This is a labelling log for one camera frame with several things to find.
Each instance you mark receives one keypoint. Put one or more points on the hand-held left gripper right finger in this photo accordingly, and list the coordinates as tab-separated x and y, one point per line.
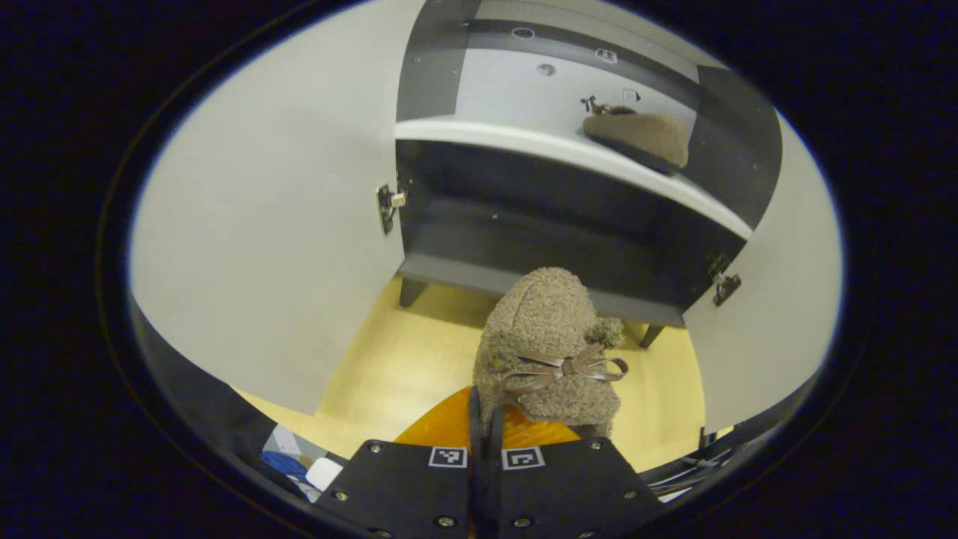
576	486

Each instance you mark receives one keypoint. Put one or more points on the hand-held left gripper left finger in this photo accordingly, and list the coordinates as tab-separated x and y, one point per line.
404	486

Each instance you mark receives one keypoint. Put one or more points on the brown fuzzy shoe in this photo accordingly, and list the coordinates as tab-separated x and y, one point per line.
644	135
539	314

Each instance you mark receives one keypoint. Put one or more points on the grey shoe cabinet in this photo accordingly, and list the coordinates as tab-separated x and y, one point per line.
524	224

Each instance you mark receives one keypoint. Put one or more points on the grey shoe cabinet door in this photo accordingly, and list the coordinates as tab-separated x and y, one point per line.
284	224
778	299

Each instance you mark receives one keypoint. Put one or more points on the metal door hinge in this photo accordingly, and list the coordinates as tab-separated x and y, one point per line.
389	203
724	283

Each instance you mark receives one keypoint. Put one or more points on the grey cabinet shelf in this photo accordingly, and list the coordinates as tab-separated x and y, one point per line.
539	146

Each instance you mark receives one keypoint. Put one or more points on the white rounded object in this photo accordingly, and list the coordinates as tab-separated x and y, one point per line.
324	474

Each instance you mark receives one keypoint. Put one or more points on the blue and white papers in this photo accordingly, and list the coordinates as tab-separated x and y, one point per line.
284	457

